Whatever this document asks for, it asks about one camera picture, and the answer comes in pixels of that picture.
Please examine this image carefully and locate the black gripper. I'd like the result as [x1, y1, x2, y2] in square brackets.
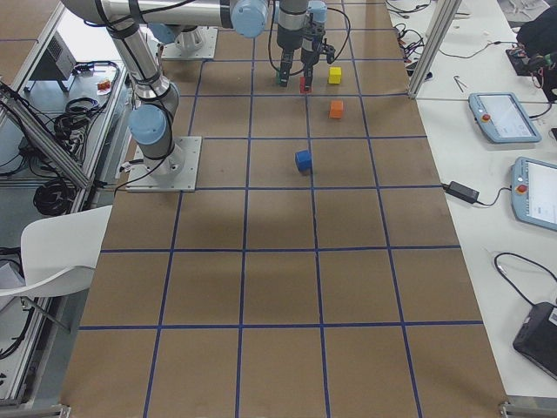
[301, 12, 335, 92]
[277, 0, 307, 87]

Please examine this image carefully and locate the red wooden block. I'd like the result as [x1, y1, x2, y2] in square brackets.
[299, 76, 312, 94]

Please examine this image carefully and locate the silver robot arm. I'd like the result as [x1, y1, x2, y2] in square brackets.
[64, 1, 269, 177]
[134, 1, 337, 94]

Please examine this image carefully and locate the yellow wooden block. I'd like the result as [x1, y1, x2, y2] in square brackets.
[327, 66, 343, 85]

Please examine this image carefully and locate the orange wooden block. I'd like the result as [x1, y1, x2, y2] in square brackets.
[329, 100, 345, 119]

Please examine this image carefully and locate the blue wooden block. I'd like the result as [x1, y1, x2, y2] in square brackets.
[295, 150, 312, 172]

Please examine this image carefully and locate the allen key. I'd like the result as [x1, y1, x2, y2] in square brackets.
[453, 75, 466, 92]

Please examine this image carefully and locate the red snack packet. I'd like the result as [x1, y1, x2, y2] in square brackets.
[97, 79, 111, 96]

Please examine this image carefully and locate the black power adapter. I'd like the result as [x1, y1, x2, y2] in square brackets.
[442, 181, 480, 204]

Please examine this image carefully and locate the far blue teach pendant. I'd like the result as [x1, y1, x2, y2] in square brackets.
[467, 92, 541, 144]

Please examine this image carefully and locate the blue teach pendant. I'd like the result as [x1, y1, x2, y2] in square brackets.
[511, 157, 556, 231]
[467, 92, 541, 144]

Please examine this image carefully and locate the near blue teach pendant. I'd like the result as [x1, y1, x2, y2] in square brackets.
[511, 157, 556, 231]

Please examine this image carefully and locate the white chair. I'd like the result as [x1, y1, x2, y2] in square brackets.
[1, 206, 112, 297]

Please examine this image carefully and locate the black laptop device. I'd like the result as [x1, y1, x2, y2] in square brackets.
[513, 302, 556, 379]

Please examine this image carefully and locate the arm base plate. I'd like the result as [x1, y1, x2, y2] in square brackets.
[162, 26, 218, 61]
[125, 136, 202, 192]

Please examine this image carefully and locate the aluminium frame post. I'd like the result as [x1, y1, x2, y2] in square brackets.
[407, 0, 461, 99]

